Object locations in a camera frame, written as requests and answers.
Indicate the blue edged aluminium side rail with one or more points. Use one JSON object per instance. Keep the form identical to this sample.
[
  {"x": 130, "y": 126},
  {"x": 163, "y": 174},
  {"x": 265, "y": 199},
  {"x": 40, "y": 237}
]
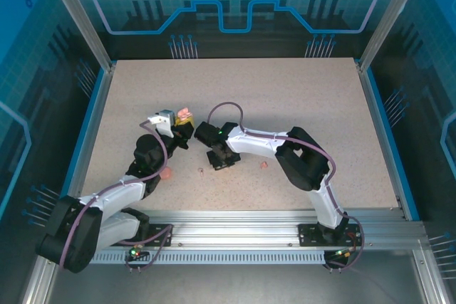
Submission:
[
  {"x": 379, "y": 122},
  {"x": 95, "y": 122}
]

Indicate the power connector with LEDs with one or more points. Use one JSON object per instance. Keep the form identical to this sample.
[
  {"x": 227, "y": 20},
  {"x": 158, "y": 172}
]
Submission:
[
  {"x": 342, "y": 253},
  {"x": 135, "y": 253}
]

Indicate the aluminium front rail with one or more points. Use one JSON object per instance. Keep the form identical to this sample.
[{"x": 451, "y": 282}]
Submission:
[{"x": 231, "y": 225}]

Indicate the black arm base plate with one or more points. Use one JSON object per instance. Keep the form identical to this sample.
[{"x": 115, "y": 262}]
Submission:
[
  {"x": 156, "y": 227},
  {"x": 308, "y": 238}
]

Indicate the aluminium frame post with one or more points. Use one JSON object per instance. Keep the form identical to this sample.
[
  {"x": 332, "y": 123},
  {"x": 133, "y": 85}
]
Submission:
[
  {"x": 387, "y": 19},
  {"x": 80, "y": 15}
]

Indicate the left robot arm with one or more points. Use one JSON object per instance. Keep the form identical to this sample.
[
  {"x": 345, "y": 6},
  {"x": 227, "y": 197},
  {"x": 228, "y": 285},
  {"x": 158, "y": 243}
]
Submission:
[{"x": 117, "y": 225}]

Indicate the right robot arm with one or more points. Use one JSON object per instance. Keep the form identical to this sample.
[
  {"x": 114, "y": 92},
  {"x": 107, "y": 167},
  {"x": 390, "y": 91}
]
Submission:
[{"x": 310, "y": 176}]

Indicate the rectangular pink earbud case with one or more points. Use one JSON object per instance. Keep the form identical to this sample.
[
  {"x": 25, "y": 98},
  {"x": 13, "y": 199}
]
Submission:
[{"x": 167, "y": 174}]

